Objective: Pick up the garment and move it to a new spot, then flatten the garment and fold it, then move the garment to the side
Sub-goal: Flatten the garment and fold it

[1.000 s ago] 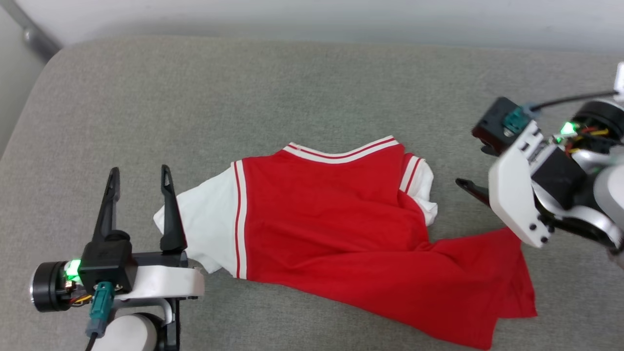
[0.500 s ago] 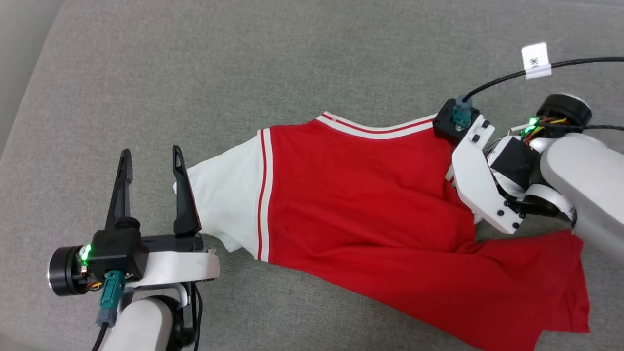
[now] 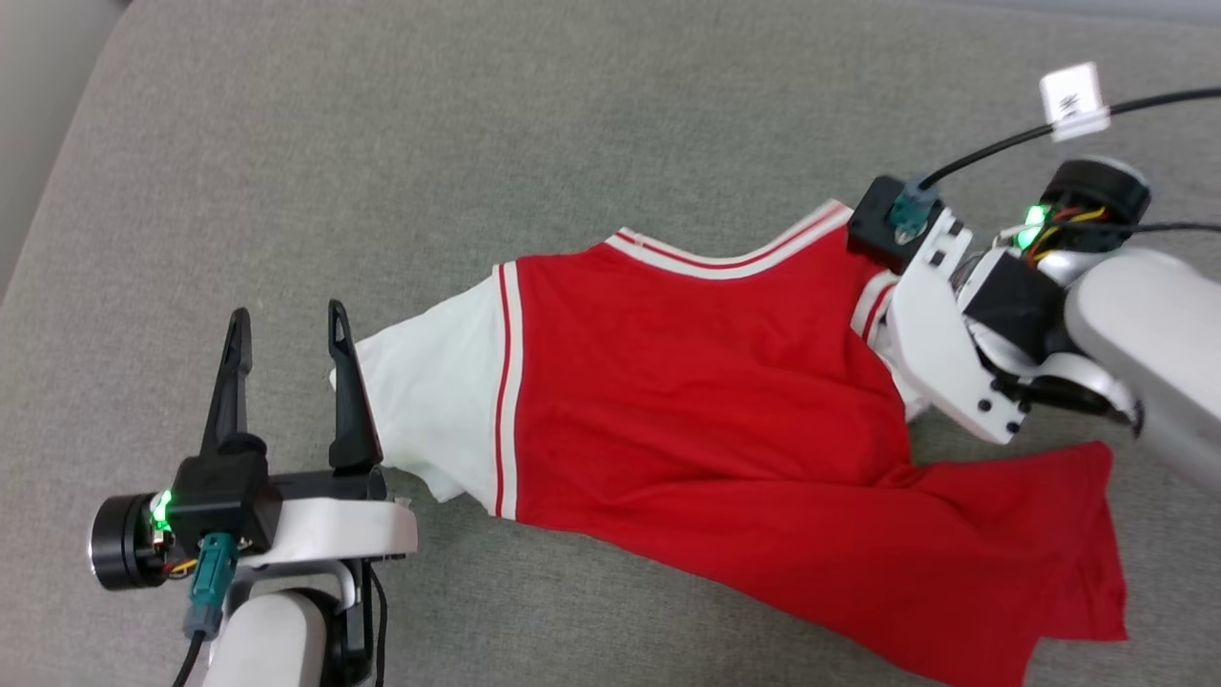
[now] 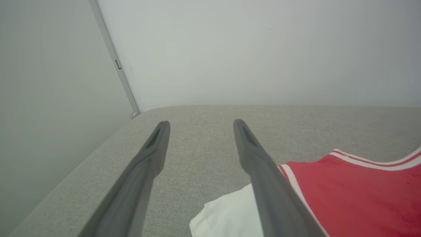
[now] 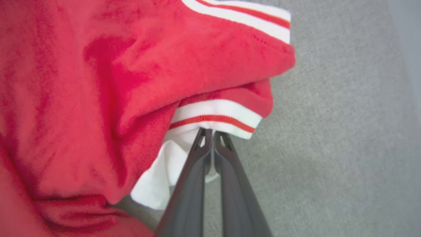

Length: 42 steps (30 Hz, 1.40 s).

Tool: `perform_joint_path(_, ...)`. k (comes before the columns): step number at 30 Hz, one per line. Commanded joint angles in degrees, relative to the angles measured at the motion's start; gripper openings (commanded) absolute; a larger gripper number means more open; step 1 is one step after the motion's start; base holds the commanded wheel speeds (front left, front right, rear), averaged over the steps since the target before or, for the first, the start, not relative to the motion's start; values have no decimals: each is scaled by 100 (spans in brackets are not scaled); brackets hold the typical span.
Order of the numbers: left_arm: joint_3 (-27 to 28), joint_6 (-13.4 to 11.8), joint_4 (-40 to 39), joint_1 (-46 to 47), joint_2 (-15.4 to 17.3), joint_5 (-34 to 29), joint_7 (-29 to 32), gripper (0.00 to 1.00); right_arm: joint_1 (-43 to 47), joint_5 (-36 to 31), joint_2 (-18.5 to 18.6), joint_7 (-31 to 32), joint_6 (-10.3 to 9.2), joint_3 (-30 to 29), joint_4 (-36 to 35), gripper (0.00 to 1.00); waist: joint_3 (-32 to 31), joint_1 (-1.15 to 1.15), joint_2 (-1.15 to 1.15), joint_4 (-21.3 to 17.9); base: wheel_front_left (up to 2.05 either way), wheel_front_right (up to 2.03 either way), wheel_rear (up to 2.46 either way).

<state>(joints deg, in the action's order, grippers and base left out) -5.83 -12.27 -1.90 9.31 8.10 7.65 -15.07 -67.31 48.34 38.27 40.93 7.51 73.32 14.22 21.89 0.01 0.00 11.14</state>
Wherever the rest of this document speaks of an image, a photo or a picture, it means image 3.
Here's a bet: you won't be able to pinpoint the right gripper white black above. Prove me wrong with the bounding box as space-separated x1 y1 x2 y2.
863 157 1152 447

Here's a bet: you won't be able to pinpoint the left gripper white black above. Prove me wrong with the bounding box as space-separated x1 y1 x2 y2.
91 300 419 612

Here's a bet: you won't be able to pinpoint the red white sports jersey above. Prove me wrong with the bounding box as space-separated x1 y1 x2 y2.
329 198 1129 687

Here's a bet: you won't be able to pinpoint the grey fabric sofa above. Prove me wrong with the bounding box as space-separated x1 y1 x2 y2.
0 0 1221 687

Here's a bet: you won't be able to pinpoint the teal plug camera cable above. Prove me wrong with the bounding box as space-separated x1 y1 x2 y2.
170 531 239 687
889 86 1221 241

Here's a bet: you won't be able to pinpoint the white cable label tag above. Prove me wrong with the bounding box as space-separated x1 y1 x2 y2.
1039 61 1112 143

